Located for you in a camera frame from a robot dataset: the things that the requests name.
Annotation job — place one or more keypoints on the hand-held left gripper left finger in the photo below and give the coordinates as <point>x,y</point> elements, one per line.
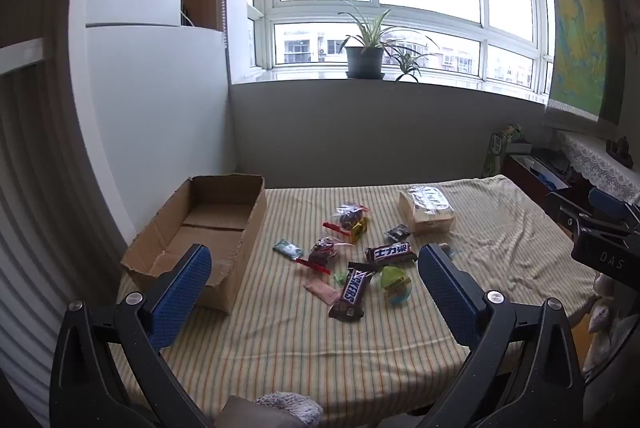
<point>182,290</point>

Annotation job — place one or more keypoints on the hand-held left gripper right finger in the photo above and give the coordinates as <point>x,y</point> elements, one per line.
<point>450,293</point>

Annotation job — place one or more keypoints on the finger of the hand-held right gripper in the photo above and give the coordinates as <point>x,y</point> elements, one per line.
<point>607,202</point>
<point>562,206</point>

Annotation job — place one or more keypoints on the green jelly cup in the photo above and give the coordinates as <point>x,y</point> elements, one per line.
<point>391,277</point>

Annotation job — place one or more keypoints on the chocolate bar with blue label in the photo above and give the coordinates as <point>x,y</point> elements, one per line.
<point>391,254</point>

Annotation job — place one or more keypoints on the cardboard box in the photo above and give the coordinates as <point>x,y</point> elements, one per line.
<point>220,223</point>

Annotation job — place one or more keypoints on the small black snack packet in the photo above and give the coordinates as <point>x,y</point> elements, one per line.
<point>398,234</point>

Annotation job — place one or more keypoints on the brown chocolate bar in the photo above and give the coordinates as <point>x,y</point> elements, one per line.
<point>352,290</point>

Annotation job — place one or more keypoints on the green candy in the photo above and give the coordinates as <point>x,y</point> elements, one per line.
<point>341,278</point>

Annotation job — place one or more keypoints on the green mint candy packet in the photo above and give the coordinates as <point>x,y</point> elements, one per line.
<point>287,249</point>

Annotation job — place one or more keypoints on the clear red-ended snack packet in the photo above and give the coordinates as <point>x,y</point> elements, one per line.
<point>350,215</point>
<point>322,253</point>

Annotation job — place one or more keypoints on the white lace cloth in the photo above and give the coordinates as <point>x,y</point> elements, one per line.
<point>595,162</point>

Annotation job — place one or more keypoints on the dark wooden cabinet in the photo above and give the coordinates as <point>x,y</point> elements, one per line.
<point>530,178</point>

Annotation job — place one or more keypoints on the pale patterned cloth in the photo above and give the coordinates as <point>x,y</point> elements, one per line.
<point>600,308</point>

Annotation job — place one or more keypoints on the small brown figurine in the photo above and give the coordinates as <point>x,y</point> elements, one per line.
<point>620,148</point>

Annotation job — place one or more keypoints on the green printed box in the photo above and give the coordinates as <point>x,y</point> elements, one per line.
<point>495,155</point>

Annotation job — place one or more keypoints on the plastic-wrapped cake block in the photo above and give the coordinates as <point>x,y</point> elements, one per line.
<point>426,210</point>

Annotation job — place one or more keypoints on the small yellow snack packet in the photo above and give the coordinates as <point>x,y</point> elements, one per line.
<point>359,231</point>

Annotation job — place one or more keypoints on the striped bed sheet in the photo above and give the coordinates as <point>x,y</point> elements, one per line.
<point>280,348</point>

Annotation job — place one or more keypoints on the pink snack packet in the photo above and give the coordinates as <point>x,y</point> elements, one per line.
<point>321,291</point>

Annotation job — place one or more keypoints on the grey knitted cloth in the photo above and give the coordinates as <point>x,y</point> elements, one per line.
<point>290,410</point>

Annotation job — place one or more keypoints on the white wardrobe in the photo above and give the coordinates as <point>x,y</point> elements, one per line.
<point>155,107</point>

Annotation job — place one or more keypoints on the potted spider plant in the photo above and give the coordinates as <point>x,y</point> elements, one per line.
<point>365,60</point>

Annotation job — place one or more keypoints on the white framed window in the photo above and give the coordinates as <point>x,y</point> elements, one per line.
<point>375,10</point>

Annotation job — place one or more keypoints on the wall map poster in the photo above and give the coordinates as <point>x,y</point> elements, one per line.
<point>580,32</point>

